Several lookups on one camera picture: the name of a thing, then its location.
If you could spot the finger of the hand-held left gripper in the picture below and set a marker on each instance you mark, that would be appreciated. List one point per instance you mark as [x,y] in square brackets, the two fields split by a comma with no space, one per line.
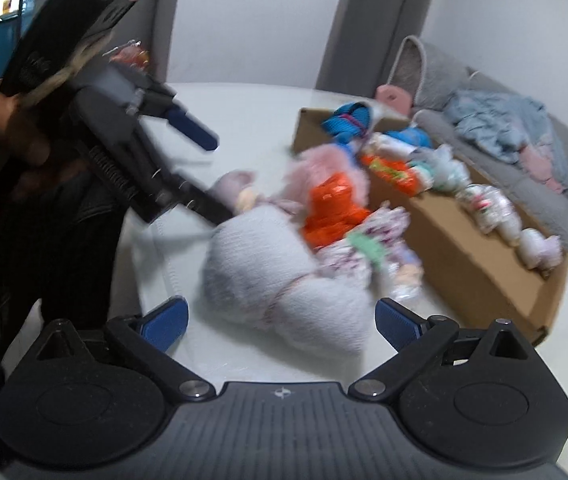
[206,207]
[194,129]

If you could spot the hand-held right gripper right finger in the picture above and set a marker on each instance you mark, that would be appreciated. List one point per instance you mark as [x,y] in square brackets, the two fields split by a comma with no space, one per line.
[396,330]

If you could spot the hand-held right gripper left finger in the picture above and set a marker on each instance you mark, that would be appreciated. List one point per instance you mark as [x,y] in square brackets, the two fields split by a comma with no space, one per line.
[166,327]

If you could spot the lilac fluffy sock roll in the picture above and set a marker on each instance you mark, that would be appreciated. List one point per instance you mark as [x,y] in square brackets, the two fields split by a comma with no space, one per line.
[234,184]

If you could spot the white fluffy sock roll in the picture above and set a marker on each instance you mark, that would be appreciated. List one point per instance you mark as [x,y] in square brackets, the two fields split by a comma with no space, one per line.
[264,270]

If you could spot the cardboard box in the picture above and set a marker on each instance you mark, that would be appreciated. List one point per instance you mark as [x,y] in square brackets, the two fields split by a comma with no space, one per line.
[443,240]

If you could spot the white red patterned sock roll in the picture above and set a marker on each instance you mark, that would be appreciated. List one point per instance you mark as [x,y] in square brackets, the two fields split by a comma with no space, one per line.
[486,207]

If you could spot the orange green sock roll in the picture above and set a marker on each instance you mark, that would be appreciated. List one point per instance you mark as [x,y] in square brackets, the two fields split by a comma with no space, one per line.
[388,172]

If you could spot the white teal sock roll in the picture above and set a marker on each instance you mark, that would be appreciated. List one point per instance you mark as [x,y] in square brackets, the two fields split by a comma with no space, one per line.
[443,172]

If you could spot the white pink sock roll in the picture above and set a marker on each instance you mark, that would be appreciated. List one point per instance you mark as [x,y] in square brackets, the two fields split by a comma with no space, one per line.
[538,247]

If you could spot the white blue striped sock roll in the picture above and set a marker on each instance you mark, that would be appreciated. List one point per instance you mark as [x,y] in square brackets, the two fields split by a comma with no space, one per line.
[386,147]

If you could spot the red white package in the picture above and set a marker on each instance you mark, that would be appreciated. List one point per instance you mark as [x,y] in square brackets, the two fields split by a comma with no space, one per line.
[131,57]

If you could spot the pile of patterned sock rolls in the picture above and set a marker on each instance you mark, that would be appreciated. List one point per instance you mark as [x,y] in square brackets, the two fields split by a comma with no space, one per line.
[383,225]

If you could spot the pink fluffy sock roll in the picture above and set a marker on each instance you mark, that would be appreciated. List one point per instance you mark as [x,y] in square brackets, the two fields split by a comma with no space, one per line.
[309,170]

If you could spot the grey sofa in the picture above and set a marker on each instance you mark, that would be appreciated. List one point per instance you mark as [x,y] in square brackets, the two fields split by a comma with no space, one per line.
[538,210]

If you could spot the pink cloth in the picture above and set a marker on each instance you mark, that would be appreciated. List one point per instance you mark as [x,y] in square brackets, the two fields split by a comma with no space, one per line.
[538,165]

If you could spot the light blue blanket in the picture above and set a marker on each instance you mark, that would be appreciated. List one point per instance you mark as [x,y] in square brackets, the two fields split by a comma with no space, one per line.
[493,120]

